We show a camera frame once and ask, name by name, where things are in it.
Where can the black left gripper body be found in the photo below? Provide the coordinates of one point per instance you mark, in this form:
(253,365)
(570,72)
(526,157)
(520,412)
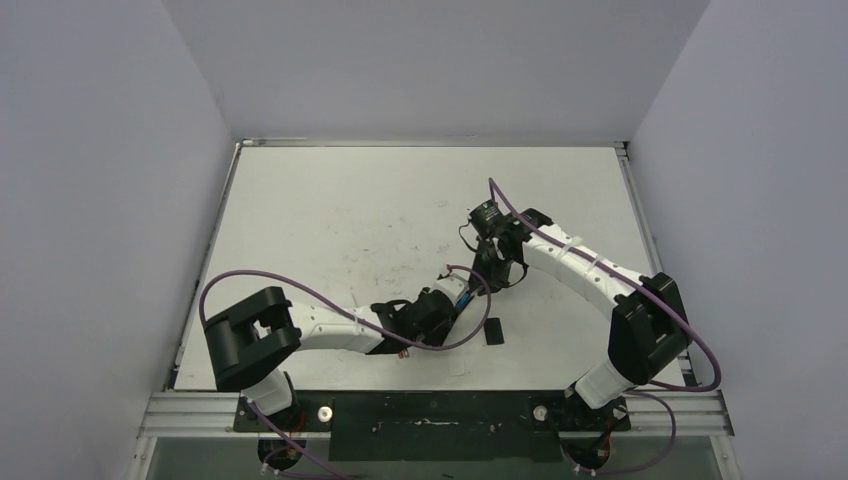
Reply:
(435,337)

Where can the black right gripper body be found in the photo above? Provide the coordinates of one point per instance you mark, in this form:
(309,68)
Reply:
(493,266)

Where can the blue AAA battery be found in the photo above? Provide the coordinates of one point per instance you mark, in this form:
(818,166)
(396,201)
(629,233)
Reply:
(463,301)

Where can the black battery cover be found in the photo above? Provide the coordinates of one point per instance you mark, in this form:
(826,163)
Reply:
(493,332)

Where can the white battery cover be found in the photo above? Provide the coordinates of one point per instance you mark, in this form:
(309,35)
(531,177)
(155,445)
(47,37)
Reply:
(457,367)

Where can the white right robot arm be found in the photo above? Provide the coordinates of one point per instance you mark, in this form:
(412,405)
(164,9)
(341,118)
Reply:
(646,315)

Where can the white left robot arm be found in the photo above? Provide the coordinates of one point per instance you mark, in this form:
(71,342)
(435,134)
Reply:
(248,341)

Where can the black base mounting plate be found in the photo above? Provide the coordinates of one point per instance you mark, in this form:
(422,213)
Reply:
(372,426)

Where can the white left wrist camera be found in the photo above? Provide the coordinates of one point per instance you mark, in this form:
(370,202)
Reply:
(453,287)

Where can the aluminium rail frame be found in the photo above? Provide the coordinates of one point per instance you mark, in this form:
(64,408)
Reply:
(201,415)

